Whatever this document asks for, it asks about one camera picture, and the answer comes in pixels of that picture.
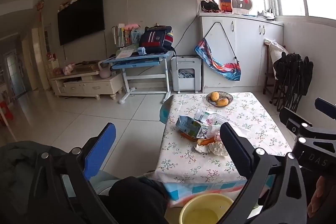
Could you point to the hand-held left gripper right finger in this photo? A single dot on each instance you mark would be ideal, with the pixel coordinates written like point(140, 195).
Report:
point(235, 146)

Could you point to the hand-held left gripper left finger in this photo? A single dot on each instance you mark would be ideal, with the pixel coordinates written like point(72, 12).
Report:
point(101, 151)

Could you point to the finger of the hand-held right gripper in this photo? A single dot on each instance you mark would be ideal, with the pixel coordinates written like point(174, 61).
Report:
point(292, 119)
point(325, 107)

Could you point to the long orange peel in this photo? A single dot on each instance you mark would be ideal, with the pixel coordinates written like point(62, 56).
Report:
point(206, 140)

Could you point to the clear plastic bottle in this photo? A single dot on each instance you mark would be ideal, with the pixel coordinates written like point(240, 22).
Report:
point(219, 119)

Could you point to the blue drink carton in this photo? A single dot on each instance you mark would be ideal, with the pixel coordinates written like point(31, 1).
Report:
point(187, 125)

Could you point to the yellow plastic basin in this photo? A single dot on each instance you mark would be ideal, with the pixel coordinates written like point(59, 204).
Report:
point(199, 213)

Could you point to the person's right hand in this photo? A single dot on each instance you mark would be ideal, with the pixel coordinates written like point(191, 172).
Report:
point(319, 197)

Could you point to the pale teal seat cushion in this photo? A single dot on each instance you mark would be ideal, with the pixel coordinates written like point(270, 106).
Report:
point(105, 180)

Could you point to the floral tablecloth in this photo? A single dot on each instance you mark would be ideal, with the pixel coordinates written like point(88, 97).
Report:
point(210, 169)

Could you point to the black folded chairs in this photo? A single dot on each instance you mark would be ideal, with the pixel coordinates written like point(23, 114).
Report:
point(294, 74)

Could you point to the long yellow mango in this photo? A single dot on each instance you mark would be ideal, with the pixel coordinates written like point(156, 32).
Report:
point(222, 102)

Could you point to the wooden chair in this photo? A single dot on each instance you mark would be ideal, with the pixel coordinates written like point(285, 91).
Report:
point(268, 77)

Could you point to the woven fruit bowl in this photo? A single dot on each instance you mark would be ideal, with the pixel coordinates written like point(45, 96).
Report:
point(225, 97)

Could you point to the round yellow mango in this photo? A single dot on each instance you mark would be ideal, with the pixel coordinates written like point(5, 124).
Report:
point(214, 95)

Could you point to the person's black trousers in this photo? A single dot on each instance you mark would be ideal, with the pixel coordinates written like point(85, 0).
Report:
point(131, 200)

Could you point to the cream television stand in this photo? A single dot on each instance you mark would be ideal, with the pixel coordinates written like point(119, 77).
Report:
point(86, 85)

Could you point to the white cloth bag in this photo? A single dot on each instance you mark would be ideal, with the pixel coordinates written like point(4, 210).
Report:
point(275, 52)

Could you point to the white cabinet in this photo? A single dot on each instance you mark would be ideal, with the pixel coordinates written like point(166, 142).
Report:
point(249, 50)

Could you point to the pink soft toy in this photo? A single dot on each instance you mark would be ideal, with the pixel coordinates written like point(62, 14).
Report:
point(67, 69)

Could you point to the white air purifier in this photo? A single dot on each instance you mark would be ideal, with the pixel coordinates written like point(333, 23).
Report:
point(185, 66)

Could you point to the blue white study desk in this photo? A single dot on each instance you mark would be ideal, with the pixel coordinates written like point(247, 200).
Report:
point(136, 61)

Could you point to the white paper sheet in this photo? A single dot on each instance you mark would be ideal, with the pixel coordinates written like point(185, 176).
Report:
point(126, 53)

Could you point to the red plastic stool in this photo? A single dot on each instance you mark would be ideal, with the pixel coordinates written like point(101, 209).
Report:
point(6, 111)

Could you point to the small red box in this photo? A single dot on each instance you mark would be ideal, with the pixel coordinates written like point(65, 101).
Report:
point(51, 56)

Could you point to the white sneakers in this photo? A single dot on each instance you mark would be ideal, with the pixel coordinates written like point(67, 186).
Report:
point(265, 14)

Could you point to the blue pencil sharpener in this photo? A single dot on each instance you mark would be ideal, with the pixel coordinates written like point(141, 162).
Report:
point(141, 50)

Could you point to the row of books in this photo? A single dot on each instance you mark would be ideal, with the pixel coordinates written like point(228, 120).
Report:
point(122, 36)

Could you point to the dark striped backpack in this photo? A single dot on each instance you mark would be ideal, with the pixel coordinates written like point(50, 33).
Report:
point(155, 39)

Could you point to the white grey backrest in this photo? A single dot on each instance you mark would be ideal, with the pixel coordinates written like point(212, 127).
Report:
point(241, 5)

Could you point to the pink plush toy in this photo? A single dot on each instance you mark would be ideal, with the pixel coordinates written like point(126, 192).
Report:
point(131, 27)

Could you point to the orange box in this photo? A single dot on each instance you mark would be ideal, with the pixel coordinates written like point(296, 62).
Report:
point(225, 5)

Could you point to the black shoes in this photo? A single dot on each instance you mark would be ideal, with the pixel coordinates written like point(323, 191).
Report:
point(209, 6)

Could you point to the small brown plush toy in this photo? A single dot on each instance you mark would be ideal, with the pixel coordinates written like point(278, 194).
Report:
point(63, 6)

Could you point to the wide red knot ornament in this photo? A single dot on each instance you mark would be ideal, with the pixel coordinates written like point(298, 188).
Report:
point(40, 6)

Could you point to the black wall television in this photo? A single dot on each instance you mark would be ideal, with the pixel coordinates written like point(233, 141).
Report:
point(81, 16)

